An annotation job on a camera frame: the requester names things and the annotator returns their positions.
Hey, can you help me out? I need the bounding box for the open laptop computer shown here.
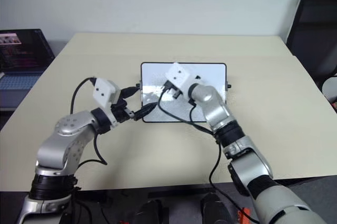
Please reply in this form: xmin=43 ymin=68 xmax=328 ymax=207
xmin=0 ymin=28 xmax=56 ymax=111

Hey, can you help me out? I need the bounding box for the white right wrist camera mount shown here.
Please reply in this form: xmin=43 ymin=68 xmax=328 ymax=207
xmin=164 ymin=62 xmax=202 ymax=94

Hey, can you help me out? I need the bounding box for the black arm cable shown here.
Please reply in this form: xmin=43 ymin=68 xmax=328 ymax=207
xmin=157 ymin=87 xmax=260 ymax=223
xmin=70 ymin=76 xmax=108 ymax=168

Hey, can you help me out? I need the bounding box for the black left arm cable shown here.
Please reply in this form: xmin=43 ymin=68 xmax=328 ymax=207
xmin=70 ymin=76 xmax=108 ymax=168

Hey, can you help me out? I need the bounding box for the pale grey round object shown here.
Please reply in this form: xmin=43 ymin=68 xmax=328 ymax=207
xmin=322 ymin=76 xmax=337 ymax=104

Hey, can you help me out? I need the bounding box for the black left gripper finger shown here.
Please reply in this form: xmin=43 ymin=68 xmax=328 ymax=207
xmin=133 ymin=102 xmax=158 ymax=121
xmin=120 ymin=86 xmax=140 ymax=101

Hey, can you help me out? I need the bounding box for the black table frame bar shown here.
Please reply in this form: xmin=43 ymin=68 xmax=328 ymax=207
xmin=105 ymin=185 xmax=221 ymax=200

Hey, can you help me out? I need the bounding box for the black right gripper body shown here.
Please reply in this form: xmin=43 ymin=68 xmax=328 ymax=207
xmin=165 ymin=82 xmax=183 ymax=94

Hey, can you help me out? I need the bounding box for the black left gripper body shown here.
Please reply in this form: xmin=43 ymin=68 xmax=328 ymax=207
xmin=110 ymin=97 xmax=135 ymax=124

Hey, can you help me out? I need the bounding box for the dark rounded shape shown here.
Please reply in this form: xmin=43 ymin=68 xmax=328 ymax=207
xmin=200 ymin=192 xmax=233 ymax=224

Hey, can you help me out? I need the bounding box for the small orange object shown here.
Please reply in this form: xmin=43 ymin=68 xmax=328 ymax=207
xmin=236 ymin=207 xmax=251 ymax=224

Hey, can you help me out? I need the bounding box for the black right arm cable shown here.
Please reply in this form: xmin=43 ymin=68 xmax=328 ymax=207
xmin=157 ymin=87 xmax=260 ymax=223

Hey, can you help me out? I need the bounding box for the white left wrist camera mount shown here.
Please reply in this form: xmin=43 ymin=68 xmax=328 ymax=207
xmin=93 ymin=77 xmax=122 ymax=109

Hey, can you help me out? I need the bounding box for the black office chair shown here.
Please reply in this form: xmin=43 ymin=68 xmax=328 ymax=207
xmin=285 ymin=0 xmax=337 ymax=90

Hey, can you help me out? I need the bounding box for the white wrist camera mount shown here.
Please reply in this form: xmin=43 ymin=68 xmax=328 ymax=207
xmin=93 ymin=77 xmax=122 ymax=109
xmin=164 ymin=62 xmax=202 ymax=94

